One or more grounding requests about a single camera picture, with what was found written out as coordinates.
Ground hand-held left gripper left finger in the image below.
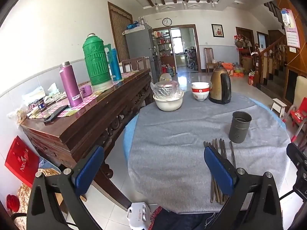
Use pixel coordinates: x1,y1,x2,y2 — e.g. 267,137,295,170
27,145,106,230

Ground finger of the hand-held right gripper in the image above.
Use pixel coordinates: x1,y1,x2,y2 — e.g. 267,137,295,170
294,171,307,194
286,142,307,171

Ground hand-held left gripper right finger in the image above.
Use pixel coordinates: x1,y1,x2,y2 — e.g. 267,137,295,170
203,146,285,230

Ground bunch of dark chopsticks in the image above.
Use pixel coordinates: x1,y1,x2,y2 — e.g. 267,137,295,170
203,138,237,204

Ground grey metal utensil holder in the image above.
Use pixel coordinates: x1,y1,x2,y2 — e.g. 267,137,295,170
228,111,252,144

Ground red child chair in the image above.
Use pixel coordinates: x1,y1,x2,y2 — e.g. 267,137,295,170
283,104,307,146

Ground grey tablecloth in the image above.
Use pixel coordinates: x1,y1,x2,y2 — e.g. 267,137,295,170
128,92,292,215

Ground small white stool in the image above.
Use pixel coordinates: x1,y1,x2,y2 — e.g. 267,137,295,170
271,98,288,118

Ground blue table cover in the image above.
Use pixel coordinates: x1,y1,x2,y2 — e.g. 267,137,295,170
123,98,287,151

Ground person's dark blue trousers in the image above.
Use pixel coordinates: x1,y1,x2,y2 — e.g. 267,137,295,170
151,208,231,230

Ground white electric heater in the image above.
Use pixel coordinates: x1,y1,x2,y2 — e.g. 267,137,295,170
127,202,150,230

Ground red gift box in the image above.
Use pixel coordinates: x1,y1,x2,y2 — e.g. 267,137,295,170
5,135,40,185

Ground floral seat cushion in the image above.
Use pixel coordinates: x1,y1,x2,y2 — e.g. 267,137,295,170
13,168,61,223

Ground pink checkered cloth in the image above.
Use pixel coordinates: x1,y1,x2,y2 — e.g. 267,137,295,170
43,71,139,118

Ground purple cup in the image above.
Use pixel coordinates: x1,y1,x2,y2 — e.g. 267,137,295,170
79,85,93,98

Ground small dark jar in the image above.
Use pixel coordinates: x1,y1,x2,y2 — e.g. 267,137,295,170
36,99,47,112

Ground white plastic basin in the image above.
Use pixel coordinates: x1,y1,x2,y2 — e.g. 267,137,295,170
153,92,185,112

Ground golden electric kettle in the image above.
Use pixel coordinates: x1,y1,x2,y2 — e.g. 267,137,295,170
208,62,232,104

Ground red ornament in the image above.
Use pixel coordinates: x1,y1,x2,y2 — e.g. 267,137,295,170
6,194,20,213

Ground tissue pack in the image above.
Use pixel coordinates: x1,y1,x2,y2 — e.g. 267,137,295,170
47,83,68,103

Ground purple vacuum bottle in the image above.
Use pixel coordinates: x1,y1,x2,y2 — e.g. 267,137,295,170
59,62,83,107

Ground clear plastic bag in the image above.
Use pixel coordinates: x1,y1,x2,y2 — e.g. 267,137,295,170
150,80,184,101

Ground wooden staircase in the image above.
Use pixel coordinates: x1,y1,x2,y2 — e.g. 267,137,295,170
254,0,307,101

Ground orange cardboard boxes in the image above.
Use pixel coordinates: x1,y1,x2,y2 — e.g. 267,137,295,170
222,62,237,77

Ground blue thermos jug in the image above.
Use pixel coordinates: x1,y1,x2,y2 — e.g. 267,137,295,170
109,48,123,81

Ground green thermos jug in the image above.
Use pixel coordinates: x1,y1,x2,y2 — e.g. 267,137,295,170
82,34,112,87

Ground wooden dining chair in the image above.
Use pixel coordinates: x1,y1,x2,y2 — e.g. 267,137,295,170
204,47,217,73

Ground wooden chair behind sideboard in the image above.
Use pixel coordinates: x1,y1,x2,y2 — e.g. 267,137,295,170
121,56,150,73

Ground grey refrigerator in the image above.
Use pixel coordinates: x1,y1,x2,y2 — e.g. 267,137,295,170
125,24,163,83

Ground brown striped door curtain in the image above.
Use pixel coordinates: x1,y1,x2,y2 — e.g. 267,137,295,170
107,2,133,61

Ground wall calendar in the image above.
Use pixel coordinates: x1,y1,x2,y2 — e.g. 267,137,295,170
281,8,301,48

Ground framed wall picture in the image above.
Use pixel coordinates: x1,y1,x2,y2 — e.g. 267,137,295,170
211,24,224,38

